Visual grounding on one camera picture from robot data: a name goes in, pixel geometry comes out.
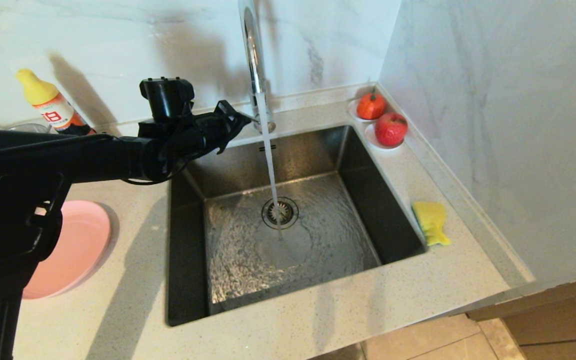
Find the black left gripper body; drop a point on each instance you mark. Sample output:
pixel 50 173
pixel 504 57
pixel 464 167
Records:
pixel 208 132

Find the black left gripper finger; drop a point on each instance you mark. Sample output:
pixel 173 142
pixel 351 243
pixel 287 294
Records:
pixel 225 142
pixel 235 114

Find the orange dish soap bottle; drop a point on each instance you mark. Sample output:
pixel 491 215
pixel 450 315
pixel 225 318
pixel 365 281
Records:
pixel 50 105

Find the pink plate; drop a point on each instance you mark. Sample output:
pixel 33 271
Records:
pixel 75 250

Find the yellow green sponge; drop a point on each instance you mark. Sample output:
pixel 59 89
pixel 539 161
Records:
pixel 430 220

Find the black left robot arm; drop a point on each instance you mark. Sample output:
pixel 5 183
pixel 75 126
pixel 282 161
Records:
pixel 43 170

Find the stainless steel sink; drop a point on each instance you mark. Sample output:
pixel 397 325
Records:
pixel 358 190

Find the chrome faucet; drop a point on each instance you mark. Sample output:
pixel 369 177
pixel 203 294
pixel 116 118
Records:
pixel 254 50

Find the metal drain strainer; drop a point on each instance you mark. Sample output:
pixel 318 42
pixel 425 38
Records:
pixel 287 214

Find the small white dish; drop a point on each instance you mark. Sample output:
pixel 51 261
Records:
pixel 352 114
pixel 373 142

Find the orange toy pumpkin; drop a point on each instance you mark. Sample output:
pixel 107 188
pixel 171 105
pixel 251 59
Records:
pixel 371 106

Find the red toy apple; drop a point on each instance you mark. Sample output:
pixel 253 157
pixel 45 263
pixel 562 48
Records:
pixel 391 130

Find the clear glass bowl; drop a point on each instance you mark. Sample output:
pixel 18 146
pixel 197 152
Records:
pixel 30 127

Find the wooden cabinet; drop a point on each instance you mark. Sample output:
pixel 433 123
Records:
pixel 558 320

